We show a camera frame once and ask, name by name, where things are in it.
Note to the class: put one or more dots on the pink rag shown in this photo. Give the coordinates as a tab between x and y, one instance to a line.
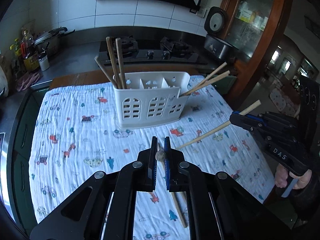
27	81

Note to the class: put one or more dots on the person's right forearm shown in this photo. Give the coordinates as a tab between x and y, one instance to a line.
307	205

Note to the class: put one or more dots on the black wall switch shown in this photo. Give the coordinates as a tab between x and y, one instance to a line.
193	11

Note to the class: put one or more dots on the cooking oil bottle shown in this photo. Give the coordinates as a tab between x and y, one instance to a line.
30	60

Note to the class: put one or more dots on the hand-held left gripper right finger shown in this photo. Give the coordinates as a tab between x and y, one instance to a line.
167	165

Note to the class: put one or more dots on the green bottle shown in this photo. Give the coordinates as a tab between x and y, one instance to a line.
18	52

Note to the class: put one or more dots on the steel pressure cooker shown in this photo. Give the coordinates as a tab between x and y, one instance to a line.
50	42

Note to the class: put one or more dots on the green cabinet drawer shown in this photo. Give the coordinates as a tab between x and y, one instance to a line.
228	85

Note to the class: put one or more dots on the yellow-capped bottle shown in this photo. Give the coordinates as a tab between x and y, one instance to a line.
13	60

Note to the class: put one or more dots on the white jar with black lid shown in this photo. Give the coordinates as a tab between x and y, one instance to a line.
44	63

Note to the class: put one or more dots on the tan wooden chopstick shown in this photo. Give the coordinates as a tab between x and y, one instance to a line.
105	71
205	134
180	212
113	60
210	82
205	78

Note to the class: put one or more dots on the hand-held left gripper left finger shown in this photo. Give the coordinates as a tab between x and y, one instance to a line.
153	160

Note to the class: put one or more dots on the white printed cloth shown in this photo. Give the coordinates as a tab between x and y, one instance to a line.
82	140

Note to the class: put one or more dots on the black rice cooker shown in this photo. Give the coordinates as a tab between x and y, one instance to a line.
217	47

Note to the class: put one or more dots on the white plastic utensil holder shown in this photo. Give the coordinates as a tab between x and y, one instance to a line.
147	121

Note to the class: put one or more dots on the black gas stove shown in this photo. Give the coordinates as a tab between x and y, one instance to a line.
150	57

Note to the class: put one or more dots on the white wall socket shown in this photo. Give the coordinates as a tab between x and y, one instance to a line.
202	12

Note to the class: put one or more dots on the person's right hand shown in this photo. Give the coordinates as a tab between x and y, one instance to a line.
280	177

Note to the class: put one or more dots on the wooden glass-door cabinet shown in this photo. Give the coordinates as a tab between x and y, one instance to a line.
275	37

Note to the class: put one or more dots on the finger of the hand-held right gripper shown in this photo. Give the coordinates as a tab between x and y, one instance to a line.
277	122
240	120

